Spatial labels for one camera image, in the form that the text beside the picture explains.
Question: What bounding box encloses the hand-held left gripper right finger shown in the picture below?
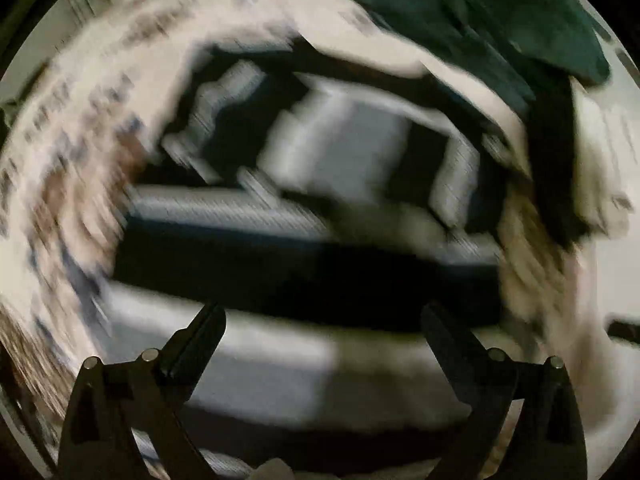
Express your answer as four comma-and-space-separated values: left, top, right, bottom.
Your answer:
421, 302, 588, 480

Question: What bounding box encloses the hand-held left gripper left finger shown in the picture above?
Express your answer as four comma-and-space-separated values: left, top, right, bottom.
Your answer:
57, 302, 227, 480

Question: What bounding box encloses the black and white striped garment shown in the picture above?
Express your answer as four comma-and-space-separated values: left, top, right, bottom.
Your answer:
97, 42, 531, 476

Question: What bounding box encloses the patterned cream blanket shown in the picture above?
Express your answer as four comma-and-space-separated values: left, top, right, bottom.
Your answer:
0, 0, 381, 461

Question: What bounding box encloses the cream white cloth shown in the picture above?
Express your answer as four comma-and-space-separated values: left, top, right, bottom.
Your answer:
500, 77, 636, 341

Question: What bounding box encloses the dark green cloth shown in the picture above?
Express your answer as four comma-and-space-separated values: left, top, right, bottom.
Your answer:
318, 0, 612, 111

